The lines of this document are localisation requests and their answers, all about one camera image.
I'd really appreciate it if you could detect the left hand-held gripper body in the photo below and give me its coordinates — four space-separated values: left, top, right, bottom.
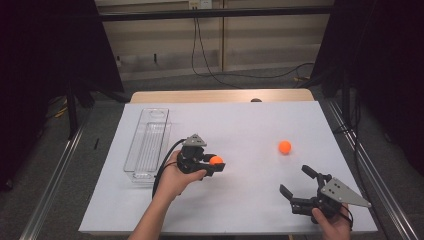
176 133 216 177

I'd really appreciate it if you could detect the metal floor rail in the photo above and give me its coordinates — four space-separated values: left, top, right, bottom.
324 99 422 240
19 123 88 240

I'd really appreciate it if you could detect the black metal stand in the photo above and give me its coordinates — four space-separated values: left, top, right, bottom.
333 63 355 134
65 78 98 141

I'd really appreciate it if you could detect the black power cable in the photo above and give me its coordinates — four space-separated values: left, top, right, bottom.
191 18 244 90
196 18 316 80

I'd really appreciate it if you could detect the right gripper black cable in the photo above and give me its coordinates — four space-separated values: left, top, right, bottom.
339 204 354 231

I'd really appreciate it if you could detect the person's left hand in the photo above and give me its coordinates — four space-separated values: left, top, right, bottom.
155 149 208 203

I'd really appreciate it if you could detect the person's right hand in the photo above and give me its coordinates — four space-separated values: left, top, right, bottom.
311 203 354 240

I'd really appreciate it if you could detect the white wall socket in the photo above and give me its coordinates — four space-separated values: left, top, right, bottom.
188 0 213 10

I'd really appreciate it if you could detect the white table cover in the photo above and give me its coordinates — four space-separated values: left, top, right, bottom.
78 100 379 234

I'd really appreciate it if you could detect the black curtain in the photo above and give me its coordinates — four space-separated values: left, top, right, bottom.
311 0 424 176
0 0 125 191

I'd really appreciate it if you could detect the clear plastic container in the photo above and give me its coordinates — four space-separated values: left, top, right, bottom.
123 107 173 184

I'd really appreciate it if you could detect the wooden table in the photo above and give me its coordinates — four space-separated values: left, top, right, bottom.
129 88 316 104

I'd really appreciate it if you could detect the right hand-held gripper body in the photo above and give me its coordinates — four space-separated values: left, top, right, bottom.
290 173 372 225

